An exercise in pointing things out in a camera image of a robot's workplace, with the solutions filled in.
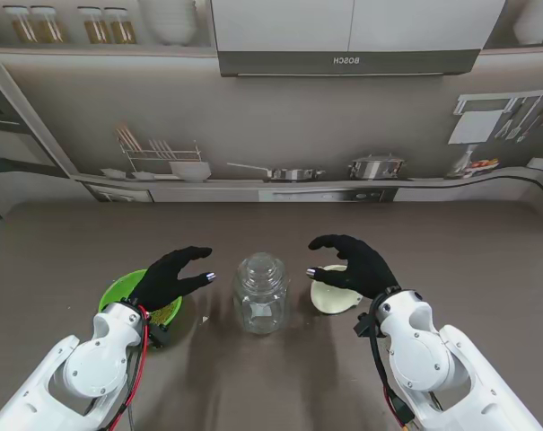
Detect printed kitchen backdrop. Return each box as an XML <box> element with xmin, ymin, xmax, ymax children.
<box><xmin>0</xmin><ymin>0</ymin><xmax>543</xmax><ymax>221</ymax></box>

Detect red left arm cable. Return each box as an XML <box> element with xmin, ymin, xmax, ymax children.
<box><xmin>104</xmin><ymin>304</ymin><xmax>150</xmax><ymax>431</ymax></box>

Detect mung beans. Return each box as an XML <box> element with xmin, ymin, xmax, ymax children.
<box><xmin>145</xmin><ymin>301</ymin><xmax>180</xmax><ymax>328</ymax></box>

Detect cream plastic funnel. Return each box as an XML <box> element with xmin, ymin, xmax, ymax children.
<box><xmin>309</xmin><ymin>264</ymin><xmax>364</xmax><ymax>315</ymax></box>

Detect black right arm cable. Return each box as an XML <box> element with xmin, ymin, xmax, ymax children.
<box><xmin>368</xmin><ymin>295</ymin><xmax>416</xmax><ymax>431</ymax></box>

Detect green plastic bowl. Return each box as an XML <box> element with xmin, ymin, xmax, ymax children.
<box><xmin>99</xmin><ymin>268</ymin><xmax>184</xmax><ymax>351</ymax></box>

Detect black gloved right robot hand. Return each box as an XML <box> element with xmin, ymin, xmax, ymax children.
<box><xmin>306</xmin><ymin>233</ymin><xmax>401</xmax><ymax>301</ymax></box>

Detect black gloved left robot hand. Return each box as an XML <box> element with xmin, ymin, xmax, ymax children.
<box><xmin>129</xmin><ymin>245</ymin><xmax>219</xmax><ymax>313</ymax></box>

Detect clear glass jar lid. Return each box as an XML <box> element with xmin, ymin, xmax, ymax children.
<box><xmin>239</xmin><ymin>251</ymin><xmax>285</xmax><ymax>288</ymax></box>

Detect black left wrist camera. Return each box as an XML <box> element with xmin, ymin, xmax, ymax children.
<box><xmin>145</xmin><ymin>322</ymin><xmax>171</xmax><ymax>350</ymax></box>

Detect clear glass jar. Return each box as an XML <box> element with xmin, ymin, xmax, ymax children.
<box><xmin>232</xmin><ymin>273</ymin><xmax>293</xmax><ymax>336</ymax></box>

